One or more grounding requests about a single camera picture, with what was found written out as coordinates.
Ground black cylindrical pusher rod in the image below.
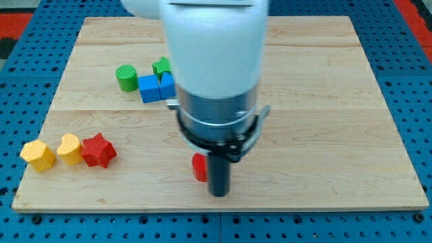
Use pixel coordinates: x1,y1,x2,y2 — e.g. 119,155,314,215
207,154,230,197

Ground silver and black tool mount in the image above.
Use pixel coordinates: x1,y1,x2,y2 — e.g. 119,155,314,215
166,87,271,163

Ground red circle block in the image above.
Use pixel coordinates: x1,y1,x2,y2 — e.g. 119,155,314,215
192,153,207,182

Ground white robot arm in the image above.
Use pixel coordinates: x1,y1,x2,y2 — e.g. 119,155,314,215
121,0,270,197

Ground blue block behind arm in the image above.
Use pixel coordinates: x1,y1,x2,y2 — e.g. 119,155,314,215
159,72,176,100

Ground green star block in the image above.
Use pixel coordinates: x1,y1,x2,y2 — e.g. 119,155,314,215
152,56,171,80

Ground green circle block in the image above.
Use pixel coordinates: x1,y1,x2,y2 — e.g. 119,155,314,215
115,64,138,92

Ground red star block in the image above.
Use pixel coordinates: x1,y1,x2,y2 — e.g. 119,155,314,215
81,133,117,168

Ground blue cube block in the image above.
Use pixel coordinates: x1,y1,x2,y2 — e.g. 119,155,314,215
138,75,161,103

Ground wooden board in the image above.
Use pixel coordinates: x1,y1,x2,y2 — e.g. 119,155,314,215
11,16,429,213

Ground yellow heart block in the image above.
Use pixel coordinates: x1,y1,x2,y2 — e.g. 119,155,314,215
57,133,83,165

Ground yellow pentagon block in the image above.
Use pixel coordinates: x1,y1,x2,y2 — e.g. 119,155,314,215
20,140,55,172

